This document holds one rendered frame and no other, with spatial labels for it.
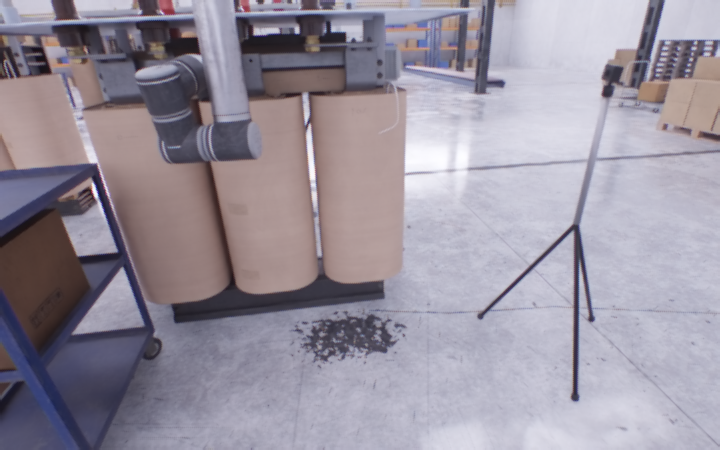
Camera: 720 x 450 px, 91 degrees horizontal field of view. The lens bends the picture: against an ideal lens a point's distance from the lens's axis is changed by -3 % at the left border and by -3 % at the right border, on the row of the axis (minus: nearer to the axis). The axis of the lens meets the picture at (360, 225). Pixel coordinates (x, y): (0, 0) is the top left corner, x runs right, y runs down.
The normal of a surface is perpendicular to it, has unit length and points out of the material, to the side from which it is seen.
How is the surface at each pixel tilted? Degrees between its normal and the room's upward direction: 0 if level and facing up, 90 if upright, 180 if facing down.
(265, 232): 90
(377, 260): 90
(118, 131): 90
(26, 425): 0
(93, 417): 0
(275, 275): 90
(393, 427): 0
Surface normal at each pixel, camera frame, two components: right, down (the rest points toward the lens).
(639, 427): -0.03, -0.90
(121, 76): 0.15, 0.43
